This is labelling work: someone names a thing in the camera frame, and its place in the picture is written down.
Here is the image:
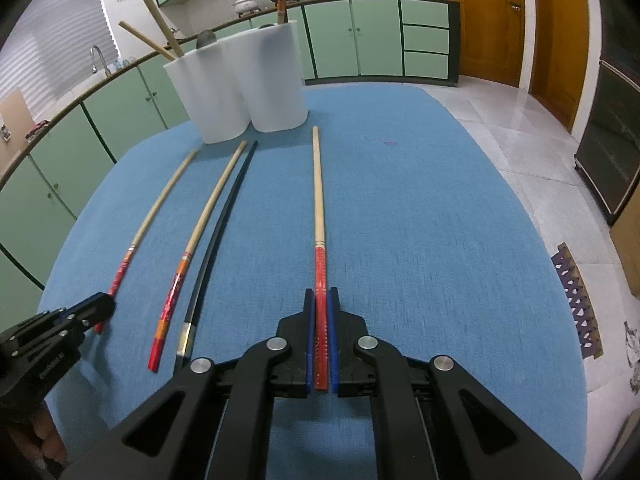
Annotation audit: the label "cardboard box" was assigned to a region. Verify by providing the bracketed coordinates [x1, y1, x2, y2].
[609, 195, 640, 301]

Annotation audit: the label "black glass-front cabinet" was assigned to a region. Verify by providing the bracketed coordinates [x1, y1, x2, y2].
[574, 25, 640, 226]

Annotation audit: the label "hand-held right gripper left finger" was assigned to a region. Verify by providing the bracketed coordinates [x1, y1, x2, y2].
[65, 287, 317, 480]

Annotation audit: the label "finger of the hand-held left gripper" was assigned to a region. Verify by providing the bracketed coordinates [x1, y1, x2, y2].
[60, 292, 113, 317]
[59, 300, 117, 337]

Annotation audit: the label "person's left hand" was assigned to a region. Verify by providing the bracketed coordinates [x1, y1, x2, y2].
[10, 399, 68, 466]

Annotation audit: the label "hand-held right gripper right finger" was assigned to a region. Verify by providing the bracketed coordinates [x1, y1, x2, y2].
[327, 287, 583, 480]

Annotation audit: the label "green base cabinets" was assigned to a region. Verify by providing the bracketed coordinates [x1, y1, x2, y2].
[0, 0, 461, 306]

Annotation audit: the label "plain bamboo chopstick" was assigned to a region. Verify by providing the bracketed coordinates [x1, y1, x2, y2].
[137, 0, 186, 59]
[118, 20, 177, 62]

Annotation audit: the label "white two-compartment utensil holder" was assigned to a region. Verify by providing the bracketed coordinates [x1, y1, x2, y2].
[162, 19, 308, 145]

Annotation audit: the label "dark chopstick with silver end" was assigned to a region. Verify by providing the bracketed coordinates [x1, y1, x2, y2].
[172, 140, 260, 376]

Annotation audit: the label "wooden door with handle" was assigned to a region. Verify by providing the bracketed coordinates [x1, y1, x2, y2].
[442, 0, 526, 88]

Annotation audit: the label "metal sink faucet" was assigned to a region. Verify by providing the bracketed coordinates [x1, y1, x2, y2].
[90, 45, 114, 79]

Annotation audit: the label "white window blind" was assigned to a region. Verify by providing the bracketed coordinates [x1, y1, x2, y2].
[0, 0, 121, 126]

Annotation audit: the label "plain wooden door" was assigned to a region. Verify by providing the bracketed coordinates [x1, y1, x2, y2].
[520, 0, 591, 133]

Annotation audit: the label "brown cardboard board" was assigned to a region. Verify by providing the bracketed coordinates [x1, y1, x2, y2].
[0, 87, 28, 136]

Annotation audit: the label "blue table mat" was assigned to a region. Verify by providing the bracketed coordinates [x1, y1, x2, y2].
[37, 84, 588, 480]

